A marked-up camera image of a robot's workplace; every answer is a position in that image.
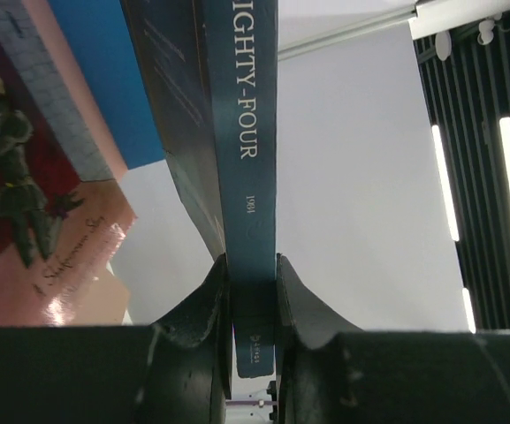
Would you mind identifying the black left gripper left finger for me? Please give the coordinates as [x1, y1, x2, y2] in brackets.
[0, 256, 232, 423]

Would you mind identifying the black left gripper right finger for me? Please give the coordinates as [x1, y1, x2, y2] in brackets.
[276, 255, 510, 423]

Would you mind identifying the red castle cover book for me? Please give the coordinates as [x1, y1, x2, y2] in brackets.
[0, 1, 135, 327]

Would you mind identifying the Nineteen Eighty-Four dark book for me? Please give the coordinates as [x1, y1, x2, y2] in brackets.
[121, 1, 278, 378]

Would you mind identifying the blue pink yellow bookshelf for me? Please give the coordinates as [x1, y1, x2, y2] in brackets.
[24, 1, 164, 170]

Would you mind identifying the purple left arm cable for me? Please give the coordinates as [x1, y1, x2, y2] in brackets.
[225, 397, 282, 410]

